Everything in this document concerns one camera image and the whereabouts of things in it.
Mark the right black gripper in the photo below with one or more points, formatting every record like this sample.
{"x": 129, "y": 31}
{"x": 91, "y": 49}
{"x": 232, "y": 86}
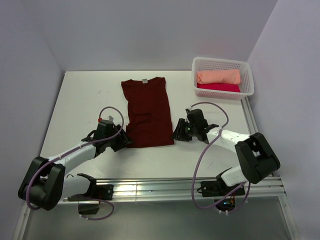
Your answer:
{"x": 179, "y": 134}

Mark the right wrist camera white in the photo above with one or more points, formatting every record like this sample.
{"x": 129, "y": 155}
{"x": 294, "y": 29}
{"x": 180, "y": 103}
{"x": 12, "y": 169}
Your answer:
{"x": 190, "y": 108}

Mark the aluminium rail frame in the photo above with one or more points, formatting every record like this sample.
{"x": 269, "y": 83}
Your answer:
{"x": 175, "y": 189}

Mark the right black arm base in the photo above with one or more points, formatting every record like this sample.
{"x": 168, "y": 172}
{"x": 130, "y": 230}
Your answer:
{"x": 217, "y": 188}

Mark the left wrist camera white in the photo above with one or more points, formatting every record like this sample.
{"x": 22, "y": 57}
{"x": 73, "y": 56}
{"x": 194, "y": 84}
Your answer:
{"x": 109, "y": 118}

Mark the rolled pink t-shirt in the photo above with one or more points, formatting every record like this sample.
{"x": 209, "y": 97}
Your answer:
{"x": 224, "y": 87}

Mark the rolled peach t-shirt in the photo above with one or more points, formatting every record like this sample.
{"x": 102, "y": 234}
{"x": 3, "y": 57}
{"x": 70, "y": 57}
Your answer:
{"x": 231, "y": 76}

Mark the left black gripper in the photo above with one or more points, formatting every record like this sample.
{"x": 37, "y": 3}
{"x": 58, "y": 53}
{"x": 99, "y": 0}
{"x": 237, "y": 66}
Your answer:
{"x": 123, "y": 139}

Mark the white plastic basket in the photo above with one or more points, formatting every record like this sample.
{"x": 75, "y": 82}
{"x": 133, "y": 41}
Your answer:
{"x": 246, "y": 85}

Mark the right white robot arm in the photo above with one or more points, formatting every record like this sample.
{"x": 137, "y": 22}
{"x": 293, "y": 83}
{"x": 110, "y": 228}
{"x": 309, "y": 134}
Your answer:
{"x": 256, "y": 158}

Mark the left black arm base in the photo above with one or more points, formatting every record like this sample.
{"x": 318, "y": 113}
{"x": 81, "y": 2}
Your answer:
{"x": 89, "y": 204}

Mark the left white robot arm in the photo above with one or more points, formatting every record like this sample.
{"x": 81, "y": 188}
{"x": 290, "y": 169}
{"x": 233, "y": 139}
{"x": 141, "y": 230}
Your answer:
{"x": 45, "y": 182}

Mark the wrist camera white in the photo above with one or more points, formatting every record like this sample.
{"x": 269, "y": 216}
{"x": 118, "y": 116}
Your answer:
{"x": 190, "y": 108}
{"x": 109, "y": 118}

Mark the dark red t-shirt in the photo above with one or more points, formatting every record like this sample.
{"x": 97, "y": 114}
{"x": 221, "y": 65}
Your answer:
{"x": 149, "y": 113}

